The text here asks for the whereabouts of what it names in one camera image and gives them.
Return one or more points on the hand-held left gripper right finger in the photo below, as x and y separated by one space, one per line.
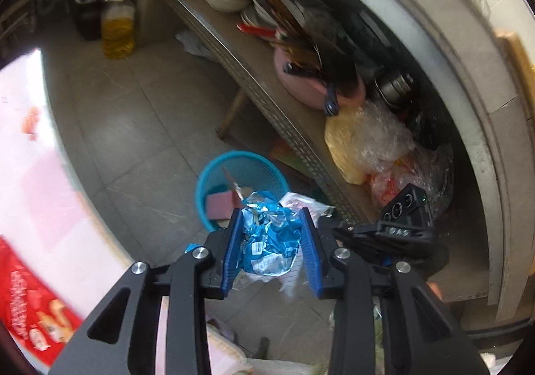
311 258

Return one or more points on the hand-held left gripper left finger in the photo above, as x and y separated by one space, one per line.
233 249

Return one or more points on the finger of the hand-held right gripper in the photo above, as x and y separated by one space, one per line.
334 222

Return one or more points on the blue foil wrapper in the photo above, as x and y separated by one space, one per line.
271 233

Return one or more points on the pink rectangular packet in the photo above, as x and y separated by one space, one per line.
219 206

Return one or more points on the blue plastic basket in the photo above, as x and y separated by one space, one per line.
209 191

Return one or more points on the red printed plastic bag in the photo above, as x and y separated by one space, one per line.
25 299

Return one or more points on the plastic bag with red contents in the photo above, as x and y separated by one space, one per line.
393 187

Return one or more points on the yellow plastic bag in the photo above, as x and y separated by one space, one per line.
345 149

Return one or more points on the clear plastic bag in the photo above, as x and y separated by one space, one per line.
388 132

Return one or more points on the steel pot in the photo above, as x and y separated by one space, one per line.
393 86

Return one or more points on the wooden shelf leg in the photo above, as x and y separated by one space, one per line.
232 114

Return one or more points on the pink cooking pot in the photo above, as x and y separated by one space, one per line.
301 82

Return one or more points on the perforated metal shelf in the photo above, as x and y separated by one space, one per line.
250 66

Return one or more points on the wooden board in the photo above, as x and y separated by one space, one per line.
520 66

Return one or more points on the bundle of wooden chopsticks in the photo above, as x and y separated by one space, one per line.
301 40

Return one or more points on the white crumpled rag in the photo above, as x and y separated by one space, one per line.
192 43

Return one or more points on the pink printed tablecloth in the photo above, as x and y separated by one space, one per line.
41 149

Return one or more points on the stack of white plates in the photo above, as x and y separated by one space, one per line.
259 11

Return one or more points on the white bowl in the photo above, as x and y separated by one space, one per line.
223 3

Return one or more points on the yellow cooking oil bottle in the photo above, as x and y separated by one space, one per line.
117 32

